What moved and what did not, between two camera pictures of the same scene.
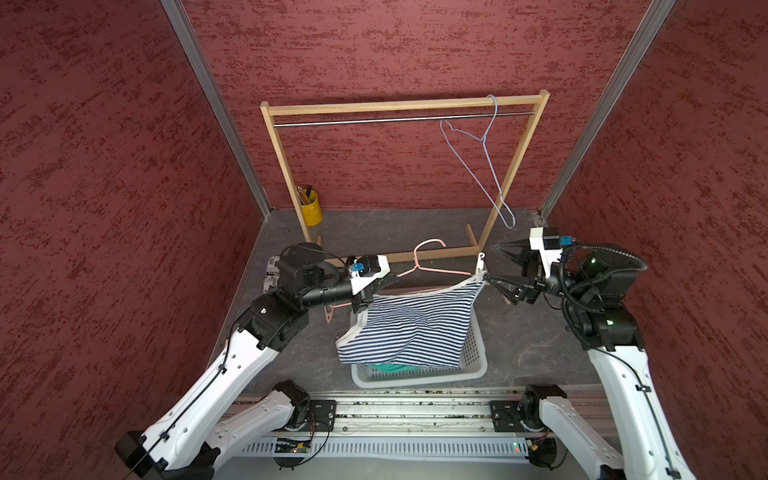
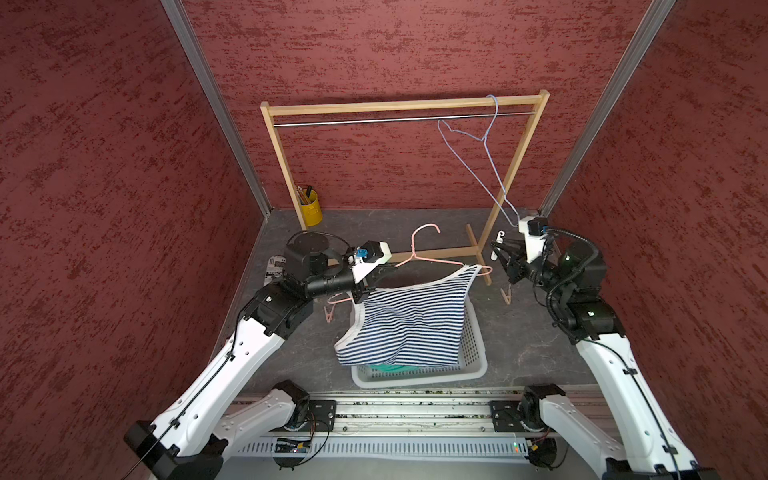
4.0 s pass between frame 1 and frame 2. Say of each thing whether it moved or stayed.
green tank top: stayed
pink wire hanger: moved
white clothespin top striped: moved
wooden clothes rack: stayed
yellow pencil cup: stayed
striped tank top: stayed
